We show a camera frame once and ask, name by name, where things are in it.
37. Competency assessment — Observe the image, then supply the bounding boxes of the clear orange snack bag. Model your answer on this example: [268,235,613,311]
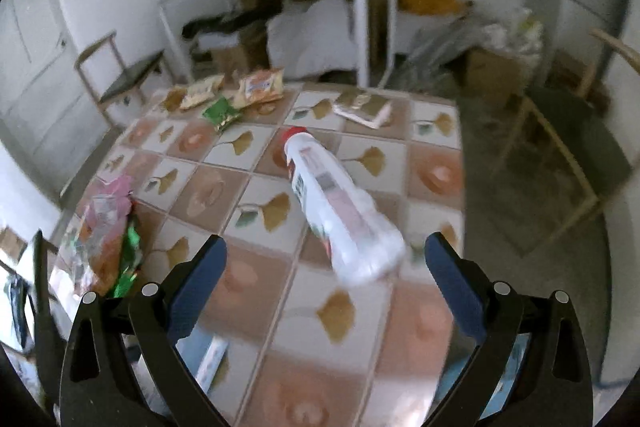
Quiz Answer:
[62,207,132,298]

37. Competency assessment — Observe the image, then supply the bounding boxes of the pink plastic bag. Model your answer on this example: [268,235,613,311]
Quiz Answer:
[87,176,135,221]

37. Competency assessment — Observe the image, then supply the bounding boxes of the white door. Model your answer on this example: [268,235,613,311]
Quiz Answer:
[0,0,102,168]

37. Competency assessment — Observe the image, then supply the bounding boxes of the white plastic bottle red cap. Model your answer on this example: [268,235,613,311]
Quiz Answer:
[281,126,409,286]

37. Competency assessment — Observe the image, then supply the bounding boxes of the yellow snack packet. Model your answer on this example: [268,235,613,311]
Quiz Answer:
[177,74,224,110]

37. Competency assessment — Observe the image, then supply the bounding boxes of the black cloth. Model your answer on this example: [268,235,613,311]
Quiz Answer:
[182,7,281,38]

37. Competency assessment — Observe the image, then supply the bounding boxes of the cardboard box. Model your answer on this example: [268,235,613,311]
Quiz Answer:
[462,47,531,100]

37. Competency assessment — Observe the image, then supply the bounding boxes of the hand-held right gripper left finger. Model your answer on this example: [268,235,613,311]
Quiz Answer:
[59,234,229,427]

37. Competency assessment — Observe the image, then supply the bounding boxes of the green snack packet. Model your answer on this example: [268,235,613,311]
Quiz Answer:
[202,97,241,133]

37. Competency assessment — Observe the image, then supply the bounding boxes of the small orange snack packet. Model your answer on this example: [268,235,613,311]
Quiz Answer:
[237,69,285,108]

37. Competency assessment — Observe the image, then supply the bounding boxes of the colourful printed bag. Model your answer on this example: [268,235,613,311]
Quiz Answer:
[2,277,36,353]

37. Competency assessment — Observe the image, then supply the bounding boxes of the small wooden stool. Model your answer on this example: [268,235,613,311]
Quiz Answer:
[550,52,611,103]

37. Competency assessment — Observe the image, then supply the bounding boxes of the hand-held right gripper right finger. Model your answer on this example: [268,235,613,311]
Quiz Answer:
[424,232,594,427]

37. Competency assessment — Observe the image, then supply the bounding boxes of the white sack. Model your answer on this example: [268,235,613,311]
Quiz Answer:
[267,0,359,76]

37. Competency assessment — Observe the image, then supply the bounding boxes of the green foil wrapper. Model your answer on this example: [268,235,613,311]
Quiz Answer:
[112,213,147,299]

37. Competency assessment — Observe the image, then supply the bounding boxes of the patterned tablecloth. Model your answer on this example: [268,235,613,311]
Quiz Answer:
[50,82,469,427]

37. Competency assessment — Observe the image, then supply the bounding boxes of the white blue carton box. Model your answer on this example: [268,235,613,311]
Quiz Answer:
[175,327,232,396]

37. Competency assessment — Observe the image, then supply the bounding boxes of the box with shiny lid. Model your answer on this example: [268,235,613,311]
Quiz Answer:
[332,91,394,128]

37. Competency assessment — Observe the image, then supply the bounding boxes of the white plastic bags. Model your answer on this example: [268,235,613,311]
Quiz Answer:
[482,9,546,58]

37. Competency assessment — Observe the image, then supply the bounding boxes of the clear crumpled plastic bag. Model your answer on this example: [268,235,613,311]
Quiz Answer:
[395,19,476,78]

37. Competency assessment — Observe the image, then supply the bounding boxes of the small yellow packet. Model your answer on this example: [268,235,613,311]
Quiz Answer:
[162,88,187,113]

